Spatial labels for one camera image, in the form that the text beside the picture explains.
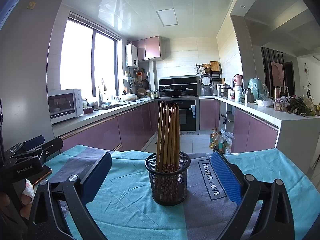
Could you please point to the smartphone with brown edge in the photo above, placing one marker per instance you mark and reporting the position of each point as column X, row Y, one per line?
column 45, row 173

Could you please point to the teal and grey tablecloth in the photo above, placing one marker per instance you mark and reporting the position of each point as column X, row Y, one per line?
column 125, row 205

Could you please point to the stainless steel thermos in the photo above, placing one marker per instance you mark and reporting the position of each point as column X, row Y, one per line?
column 248, row 95

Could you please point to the stainless steel pot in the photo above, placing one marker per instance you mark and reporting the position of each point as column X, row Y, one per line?
column 223, row 90

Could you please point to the white plastic bag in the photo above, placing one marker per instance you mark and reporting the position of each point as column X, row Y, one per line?
column 228, row 138

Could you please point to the white gas water heater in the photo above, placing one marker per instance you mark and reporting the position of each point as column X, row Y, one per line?
column 131, row 55

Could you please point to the black mesh utensil holder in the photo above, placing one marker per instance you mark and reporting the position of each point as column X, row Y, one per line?
column 167, row 187

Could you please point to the purple kitchen base cabinet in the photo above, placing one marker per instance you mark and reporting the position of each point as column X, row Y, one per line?
column 250, row 130
column 130, row 125

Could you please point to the clear plastic food container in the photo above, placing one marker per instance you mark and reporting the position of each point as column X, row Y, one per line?
column 280, row 105

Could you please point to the hanging black frying pan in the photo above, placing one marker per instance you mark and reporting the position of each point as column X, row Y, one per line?
column 145, row 84

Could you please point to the silver rice cooker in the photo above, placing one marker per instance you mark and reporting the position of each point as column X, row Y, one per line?
column 206, row 85

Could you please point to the bundle of wooden chopsticks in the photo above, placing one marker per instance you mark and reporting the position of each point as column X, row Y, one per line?
column 166, row 135

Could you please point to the black integrated stove oven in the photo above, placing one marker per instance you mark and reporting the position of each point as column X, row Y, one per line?
column 187, row 115

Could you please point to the square ceiling light panel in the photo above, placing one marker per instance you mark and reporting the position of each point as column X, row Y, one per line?
column 167, row 17

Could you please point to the white microwave oven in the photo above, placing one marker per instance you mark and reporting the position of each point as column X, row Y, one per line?
column 65, row 106

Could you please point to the person's left hand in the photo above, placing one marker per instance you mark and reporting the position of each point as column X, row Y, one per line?
column 26, row 192

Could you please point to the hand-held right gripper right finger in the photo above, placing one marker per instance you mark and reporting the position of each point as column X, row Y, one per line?
column 225, row 177

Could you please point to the steel kitchen faucet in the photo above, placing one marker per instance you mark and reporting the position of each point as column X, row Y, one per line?
column 102, row 92

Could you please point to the round wall decoration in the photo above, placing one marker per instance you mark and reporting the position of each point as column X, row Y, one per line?
column 306, row 71

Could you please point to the black lidded wok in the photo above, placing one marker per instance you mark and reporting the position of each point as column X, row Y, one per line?
column 187, row 91
column 167, row 91

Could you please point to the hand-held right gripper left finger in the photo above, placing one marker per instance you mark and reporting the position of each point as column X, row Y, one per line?
column 97, row 175

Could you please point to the purple wall cabinet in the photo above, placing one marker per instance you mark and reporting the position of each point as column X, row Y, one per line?
column 150, row 48

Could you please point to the kitchen window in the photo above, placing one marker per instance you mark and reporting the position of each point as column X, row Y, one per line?
column 77, row 55

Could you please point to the white lidded casserole dish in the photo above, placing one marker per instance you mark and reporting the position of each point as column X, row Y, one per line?
column 130, row 97

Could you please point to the pink framed picture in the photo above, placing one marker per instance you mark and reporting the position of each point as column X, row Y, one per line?
column 277, row 74

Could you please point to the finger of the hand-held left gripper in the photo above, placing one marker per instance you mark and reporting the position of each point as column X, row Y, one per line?
column 53, row 145
column 35, row 140

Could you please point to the wooden cutting board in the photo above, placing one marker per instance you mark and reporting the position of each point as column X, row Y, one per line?
column 215, row 66

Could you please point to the pink electric kettle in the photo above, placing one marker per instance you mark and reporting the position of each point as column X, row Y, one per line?
column 237, row 80

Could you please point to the yellow cooking oil bottle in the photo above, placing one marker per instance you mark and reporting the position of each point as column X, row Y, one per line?
column 213, row 141

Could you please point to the grey refrigerator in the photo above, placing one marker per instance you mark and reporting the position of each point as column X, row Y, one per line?
column 25, row 67

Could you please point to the bunch of leafy greens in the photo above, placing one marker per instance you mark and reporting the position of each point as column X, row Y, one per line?
column 301, row 106

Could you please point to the white kitchen countertop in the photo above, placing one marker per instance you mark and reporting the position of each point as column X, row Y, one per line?
column 295, row 121

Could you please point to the green air fryer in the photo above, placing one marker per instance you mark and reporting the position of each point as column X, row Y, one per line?
column 256, row 87

